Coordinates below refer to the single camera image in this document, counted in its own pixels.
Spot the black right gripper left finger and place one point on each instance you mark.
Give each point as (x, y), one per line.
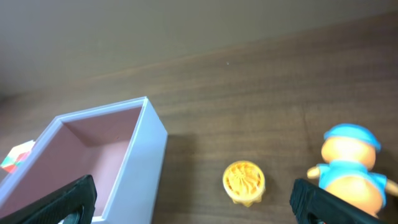
(74, 203)

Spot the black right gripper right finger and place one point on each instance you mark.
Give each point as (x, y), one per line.
(311, 204)

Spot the yellow round gear toy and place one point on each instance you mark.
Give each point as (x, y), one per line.
(244, 182)

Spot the multicolour puzzle cube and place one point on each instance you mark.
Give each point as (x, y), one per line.
(17, 155)

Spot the orange duck toy blue hat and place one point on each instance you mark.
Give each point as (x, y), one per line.
(349, 152)

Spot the white box with pink interior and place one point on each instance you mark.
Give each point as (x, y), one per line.
(122, 145)

